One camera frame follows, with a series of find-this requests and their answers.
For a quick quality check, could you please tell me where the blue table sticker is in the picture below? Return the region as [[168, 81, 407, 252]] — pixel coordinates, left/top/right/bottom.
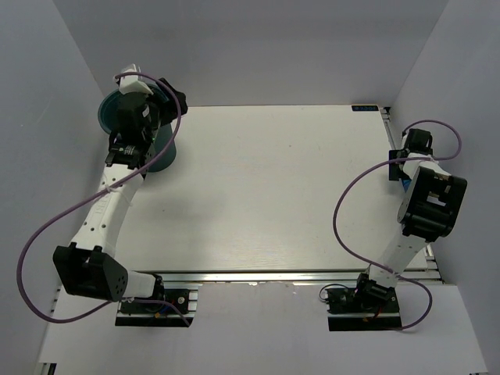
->
[[351, 105, 379, 112]]

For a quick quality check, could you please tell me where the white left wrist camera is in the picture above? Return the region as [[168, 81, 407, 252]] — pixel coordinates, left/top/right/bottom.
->
[[115, 63, 153, 95]]

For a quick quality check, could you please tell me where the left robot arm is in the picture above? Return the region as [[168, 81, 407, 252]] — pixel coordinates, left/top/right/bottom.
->
[[53, 76, 188, 312]]

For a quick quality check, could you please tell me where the dark teal bin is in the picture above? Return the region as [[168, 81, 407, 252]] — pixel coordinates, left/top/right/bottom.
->
[[98, 84, 177, 173]]

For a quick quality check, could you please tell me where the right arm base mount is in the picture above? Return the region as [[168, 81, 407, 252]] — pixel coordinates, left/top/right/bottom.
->
[[319, 283, 402, 332]]

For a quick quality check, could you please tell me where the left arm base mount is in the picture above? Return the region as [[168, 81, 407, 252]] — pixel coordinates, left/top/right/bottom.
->
[[115, 284, 199, 328]]

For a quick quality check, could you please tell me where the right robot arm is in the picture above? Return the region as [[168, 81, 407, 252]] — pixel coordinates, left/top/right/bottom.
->
[[352, 129, 467, 312]]

